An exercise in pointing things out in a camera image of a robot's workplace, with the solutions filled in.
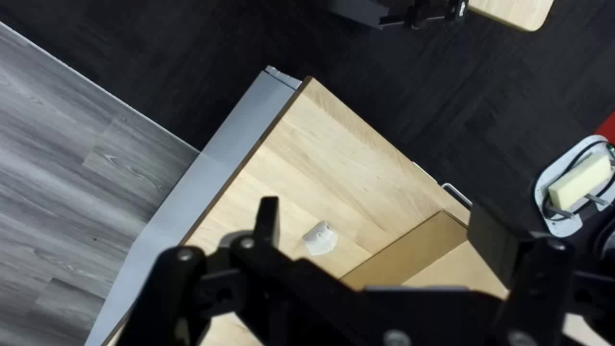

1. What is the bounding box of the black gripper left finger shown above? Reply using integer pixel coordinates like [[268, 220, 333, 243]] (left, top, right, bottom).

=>
[[116, 195, 366, 346]]

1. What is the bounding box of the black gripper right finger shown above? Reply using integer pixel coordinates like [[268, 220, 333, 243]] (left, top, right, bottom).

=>
[[466, 203, 615, 346]]

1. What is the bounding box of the brown cardboard box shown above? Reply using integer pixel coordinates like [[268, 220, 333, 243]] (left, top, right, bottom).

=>
[[339, 209, 610, 346]]

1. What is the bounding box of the pale yellow sponge block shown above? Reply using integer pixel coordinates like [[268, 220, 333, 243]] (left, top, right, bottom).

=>
[[545, 151, 612, 212]]

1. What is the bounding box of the red and white device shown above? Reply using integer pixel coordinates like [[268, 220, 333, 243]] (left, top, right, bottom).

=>
[[531, 132, 615, 237]]

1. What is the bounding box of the red floor object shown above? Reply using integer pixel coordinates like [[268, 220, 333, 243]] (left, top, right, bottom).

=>
[[593, 109, 615, 139]]

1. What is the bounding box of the small wooden side table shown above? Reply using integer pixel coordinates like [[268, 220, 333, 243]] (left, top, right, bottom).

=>
[[466, 0, 554, 32]]

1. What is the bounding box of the thin black holder cable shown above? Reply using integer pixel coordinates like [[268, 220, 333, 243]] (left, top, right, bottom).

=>
[[539, 189, 581, 224]]

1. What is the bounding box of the long metal drawer handle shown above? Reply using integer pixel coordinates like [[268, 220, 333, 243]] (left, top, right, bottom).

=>
[[439, 180, 474, 209]]

